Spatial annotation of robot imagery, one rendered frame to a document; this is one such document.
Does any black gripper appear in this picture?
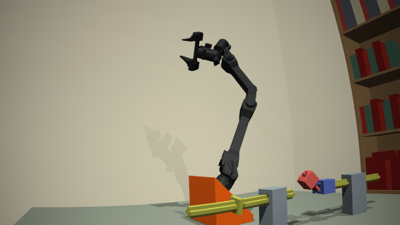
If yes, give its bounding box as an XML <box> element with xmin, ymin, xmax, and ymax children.
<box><xmin>180</xmin><ymin>32</ymin><xmax>209</xmax><ymax>71</ymax></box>

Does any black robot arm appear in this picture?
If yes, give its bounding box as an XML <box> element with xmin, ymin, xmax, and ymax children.
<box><xmin>201</xmin><ymin>39</ymin><xmax>257</xmax><ymax>191</ymax></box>

